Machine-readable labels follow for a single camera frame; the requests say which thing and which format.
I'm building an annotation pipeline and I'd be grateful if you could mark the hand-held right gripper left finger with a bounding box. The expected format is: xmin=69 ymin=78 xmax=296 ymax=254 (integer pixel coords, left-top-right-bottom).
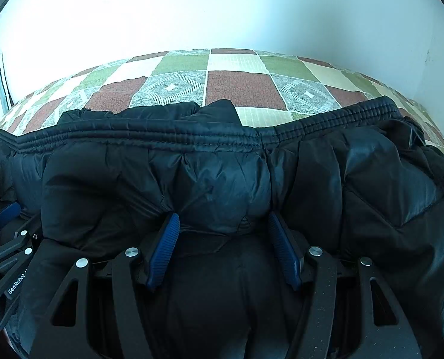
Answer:
xmin=29 ymin=212 xmax=181 ymax=359

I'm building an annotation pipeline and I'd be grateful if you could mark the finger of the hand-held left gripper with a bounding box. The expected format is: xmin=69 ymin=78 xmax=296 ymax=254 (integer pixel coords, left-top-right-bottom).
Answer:
xmin=0 ymin=201 xmax=23 ymax=231
xmin=0 ymin=227 xmax=44 ymax=270

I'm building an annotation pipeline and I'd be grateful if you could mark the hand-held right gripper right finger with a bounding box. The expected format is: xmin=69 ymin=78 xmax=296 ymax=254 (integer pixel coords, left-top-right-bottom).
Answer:
xmin=268 ymin=211 xmax=423 ymax=359

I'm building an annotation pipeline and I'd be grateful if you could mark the black puffer jacket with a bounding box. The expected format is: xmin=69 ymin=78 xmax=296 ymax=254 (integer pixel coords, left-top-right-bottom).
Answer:
xmin=0 ymin=95 xmax=444 ymax=359

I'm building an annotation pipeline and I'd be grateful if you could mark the checkered bed cover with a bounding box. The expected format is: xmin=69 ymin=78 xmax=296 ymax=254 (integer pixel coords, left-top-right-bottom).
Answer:
xmin=0 ymin=48 xmax=444 ymax=169

